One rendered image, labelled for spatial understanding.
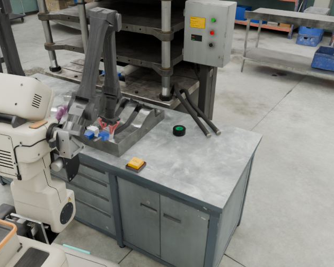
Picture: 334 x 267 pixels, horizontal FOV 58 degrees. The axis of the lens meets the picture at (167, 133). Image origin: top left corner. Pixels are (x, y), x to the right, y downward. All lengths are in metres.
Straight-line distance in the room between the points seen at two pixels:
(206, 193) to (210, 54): 1.03
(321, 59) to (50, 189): 4.19
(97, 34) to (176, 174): 0.77
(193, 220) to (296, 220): 1.15
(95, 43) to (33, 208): 0.78
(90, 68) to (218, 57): 1.10
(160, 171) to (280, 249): 1.16
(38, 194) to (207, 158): 0.86
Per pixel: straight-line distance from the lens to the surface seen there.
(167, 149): 1.72
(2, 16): 1.48
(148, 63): 2.32
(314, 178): 3.05
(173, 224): 1.76
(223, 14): 2.04
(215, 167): 1.62
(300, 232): 2.53
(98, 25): 1.22
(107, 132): 1.64
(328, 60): 4.87
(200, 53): 2.15
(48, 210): 1.46
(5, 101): 1.22
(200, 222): 1.63
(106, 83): 1.49
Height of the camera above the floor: 1.81
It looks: 33 degrees down
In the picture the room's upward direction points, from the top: straight up
